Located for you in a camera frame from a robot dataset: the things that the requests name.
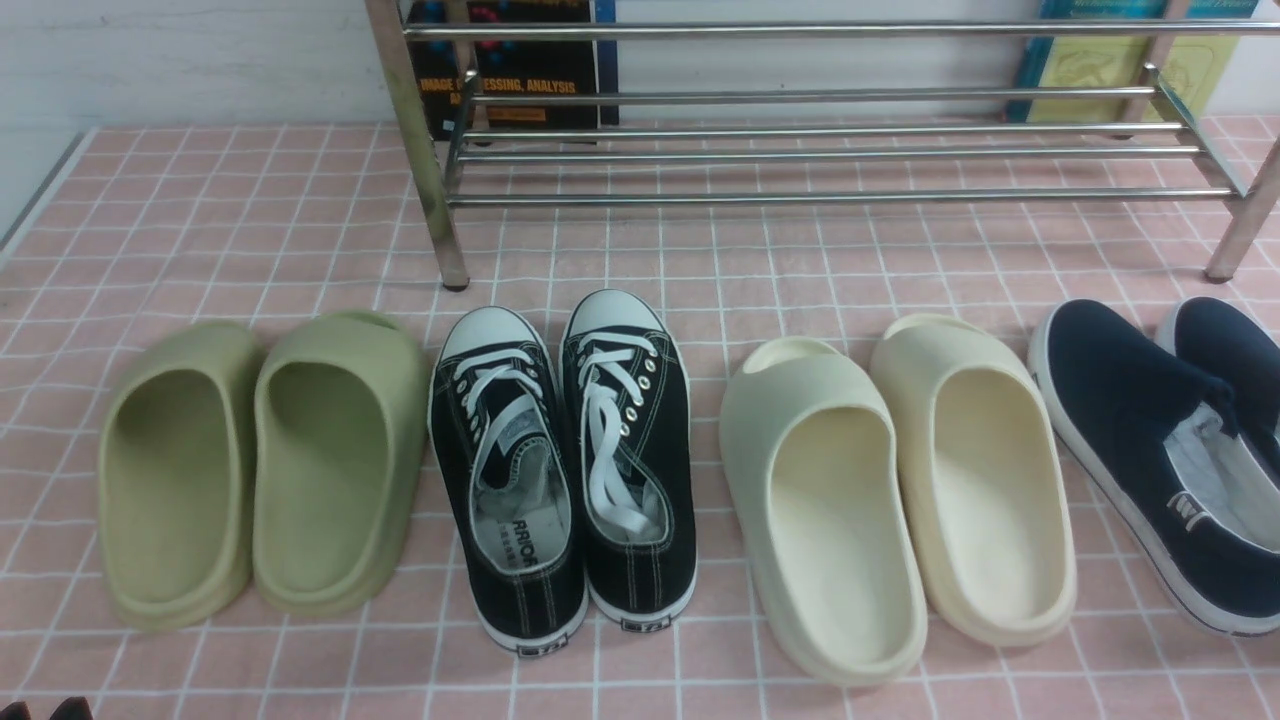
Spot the left navy slip-on shoe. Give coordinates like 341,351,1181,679
1028,299,1279,637

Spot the steel shoe rack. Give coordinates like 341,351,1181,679
366,1,1277,292

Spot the black image processing book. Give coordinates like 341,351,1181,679
410,1,620,142

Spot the pink grid tablecloth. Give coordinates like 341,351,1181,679
1,126,1277,719

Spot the black canvas sneaker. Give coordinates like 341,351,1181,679
559,290,699,634
428,306,589,659

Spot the green foam slipper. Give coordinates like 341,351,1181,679
252,310,429,616
97,322,265,632

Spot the right green foam slipper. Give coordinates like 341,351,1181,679
252,310,429,616

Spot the left green foam slipper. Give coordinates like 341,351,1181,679
97,322,265,632

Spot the navy slip-on shoe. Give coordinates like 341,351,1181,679
1028,299,1279,637
1155,297,1279,483

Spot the cream foam slipper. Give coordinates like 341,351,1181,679
870,314,1076,647
719,336,928,687

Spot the teal yellow book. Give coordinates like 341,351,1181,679
1004,1,1239,124

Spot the left cream foam slipper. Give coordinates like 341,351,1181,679
719,336,928,687

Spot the right cream foam slipper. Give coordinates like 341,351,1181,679
870,314,1076,647

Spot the right navy slip-on shoe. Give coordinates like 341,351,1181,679
1155,297,1279,483

